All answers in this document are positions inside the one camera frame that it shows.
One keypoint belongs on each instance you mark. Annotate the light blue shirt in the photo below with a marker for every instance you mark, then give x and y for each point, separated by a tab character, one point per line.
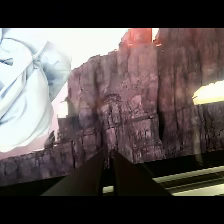
23	96

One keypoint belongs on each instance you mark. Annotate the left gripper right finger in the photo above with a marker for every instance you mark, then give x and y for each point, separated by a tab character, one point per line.
133	181

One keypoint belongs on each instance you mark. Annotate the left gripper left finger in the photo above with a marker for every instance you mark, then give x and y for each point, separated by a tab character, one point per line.
85	180

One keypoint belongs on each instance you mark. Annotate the silver frame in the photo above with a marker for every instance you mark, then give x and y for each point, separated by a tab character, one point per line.
196	183

